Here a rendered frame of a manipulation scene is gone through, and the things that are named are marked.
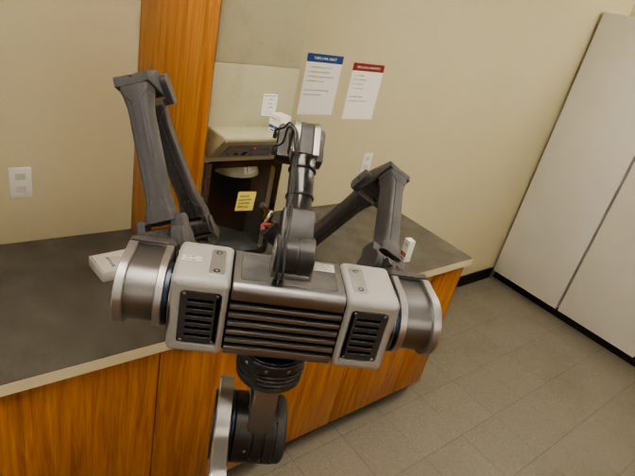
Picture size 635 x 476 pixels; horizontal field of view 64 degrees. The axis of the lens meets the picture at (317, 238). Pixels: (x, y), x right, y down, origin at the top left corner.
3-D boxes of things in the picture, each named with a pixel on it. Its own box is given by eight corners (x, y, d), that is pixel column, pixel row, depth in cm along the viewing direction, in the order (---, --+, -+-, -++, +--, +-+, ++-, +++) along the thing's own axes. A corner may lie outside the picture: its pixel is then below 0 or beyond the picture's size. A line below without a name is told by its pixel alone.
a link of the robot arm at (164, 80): (117, 87, 114) (163, 76, 114) (123, 80, 119) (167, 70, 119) (181, 242, 138) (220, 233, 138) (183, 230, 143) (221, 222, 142)
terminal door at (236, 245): (194, 264, 185) (206, 161, 167) (265, 252, 203) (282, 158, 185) (195, 265, 184) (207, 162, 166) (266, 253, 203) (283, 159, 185)
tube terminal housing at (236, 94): (163, 243, 203) (179, 42, 168) (234, 233, 223) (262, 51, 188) (190, 276, 186) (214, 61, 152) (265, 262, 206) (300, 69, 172)
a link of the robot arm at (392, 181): (390, 147, 140) (416, 169, 144) (357, 174, 149) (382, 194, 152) (376, 267, 109) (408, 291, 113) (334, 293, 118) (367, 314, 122)
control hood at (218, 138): (203, 156, 165) (207, 126, 161) (284, 152, 185) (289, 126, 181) (220, 169, 158) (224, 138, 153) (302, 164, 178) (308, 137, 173)
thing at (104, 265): (88, 265, 179) (88, 255, 177) (131, 256, 190) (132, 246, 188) (102, 282, 172) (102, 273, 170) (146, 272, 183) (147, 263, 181)
